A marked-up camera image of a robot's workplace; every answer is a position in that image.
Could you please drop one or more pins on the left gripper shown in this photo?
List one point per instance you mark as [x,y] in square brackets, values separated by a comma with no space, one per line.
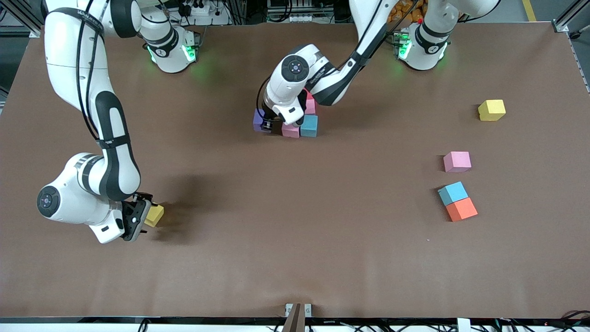
[268,113]

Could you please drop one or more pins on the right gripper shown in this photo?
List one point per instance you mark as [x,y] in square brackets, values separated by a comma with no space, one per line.
[139,203]

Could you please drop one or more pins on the purple foam cube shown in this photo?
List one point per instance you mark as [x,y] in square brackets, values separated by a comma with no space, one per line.
[257,119]

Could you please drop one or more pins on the yellow foam cube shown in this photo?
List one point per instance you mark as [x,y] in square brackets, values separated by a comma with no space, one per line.
[156,216]
[492,110]

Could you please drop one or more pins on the pink foam cube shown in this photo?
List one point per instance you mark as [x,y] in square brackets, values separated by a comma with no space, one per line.
[311,107]
[290,131]
[457,161]

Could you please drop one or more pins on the light blue foam cube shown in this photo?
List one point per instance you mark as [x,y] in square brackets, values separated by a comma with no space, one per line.
[453,192]
[309,127]

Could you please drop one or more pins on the orange foam cube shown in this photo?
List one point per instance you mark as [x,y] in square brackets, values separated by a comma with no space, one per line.
[461,210]

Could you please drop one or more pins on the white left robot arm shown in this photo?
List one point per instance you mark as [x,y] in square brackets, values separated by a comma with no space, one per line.
[433,27]

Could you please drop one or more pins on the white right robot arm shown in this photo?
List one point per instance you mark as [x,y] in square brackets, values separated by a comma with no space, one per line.
[73,46]

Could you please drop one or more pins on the white power strip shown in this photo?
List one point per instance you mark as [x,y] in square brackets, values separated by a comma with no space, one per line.
[209,18]

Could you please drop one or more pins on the brown table cover sheet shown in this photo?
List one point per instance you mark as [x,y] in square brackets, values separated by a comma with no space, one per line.
[276,253]

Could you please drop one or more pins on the orange snack bags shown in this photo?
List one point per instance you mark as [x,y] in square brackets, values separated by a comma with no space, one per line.
[408,11]

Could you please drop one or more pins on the white table edge block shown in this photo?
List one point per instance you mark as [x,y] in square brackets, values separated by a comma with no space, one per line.
[463,325]

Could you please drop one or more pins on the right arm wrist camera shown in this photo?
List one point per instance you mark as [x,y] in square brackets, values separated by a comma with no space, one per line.
[133,221]

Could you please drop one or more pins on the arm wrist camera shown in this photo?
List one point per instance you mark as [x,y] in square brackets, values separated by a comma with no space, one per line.
[297,121]
[133,221]

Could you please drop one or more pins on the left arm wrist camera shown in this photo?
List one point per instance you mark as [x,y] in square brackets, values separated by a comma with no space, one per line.
[297,121]

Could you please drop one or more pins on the metal table edge bracket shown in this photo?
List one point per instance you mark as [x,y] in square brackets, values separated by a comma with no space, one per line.
[298,316]

